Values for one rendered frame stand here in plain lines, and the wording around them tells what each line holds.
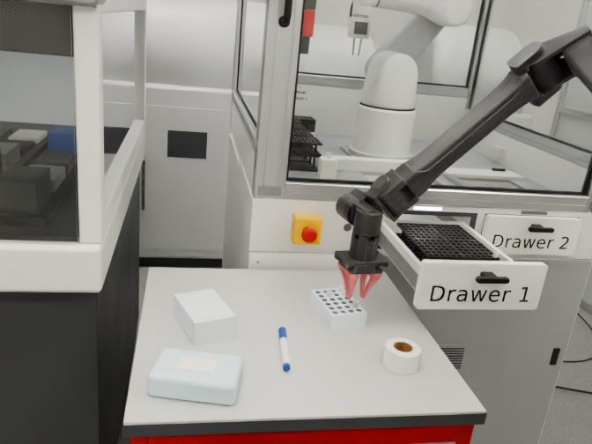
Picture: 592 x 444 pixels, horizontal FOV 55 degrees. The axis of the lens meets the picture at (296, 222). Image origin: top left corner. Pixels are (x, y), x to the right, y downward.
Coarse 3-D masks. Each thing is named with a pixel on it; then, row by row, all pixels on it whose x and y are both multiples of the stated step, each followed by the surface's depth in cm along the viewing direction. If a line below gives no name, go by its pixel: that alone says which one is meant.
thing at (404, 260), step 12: (384, 228) 148; (396, 228) 154; (468, 228) 153; (384, 240) 147; (396, 240) 139; (480, 240) 147; (396, 252) 138; (408, 252) 132; (492, 252) 141; (396, 264) 138; (408, 264) 131; (408, 276) 131
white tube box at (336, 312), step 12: (336, 288) 132; (312, 300) 130; (324, 300) 127; (336, 300) 127; (348, 300) 127; (324, 312) 123; (336, 312) 122; (348, 312) 122; (360, 312) 123; (324, 324) 124; (336, 324) 121; (348, 324) 122; (360, 324) 123
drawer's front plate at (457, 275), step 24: (432, 264) 119; (456, 264) 120; (480, 264) 121; (504, 264) 122; (528, 264) 123; (432, 288) 121; (456, 288) 122; (480, 288) 123; (504, 288) 124; (528, 288) 125
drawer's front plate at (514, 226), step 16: (496, 224) 155; (512, 224) 156; (528, 224) 157; (544, 224) 158; (560, 224) 159; (576, 224) 160; (496, 240) 157; (512, 240) 158; (560, 240) 161; (576, 240) 162
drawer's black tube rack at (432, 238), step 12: (408, 228) 146; (420, 228) 147; (432, 228) 148; (444, 228) 149; (456, 228) 151; (408, 240) 146; (420, 240) 140; (432, 240) 140; (444, 240) 141; (456, 240) 141; (468, 240) 142; (420, 252) 139; (432, 252) 133; (444, 252) 134; (456, 252) 134; (468, 252) 135; (480, 252) 135
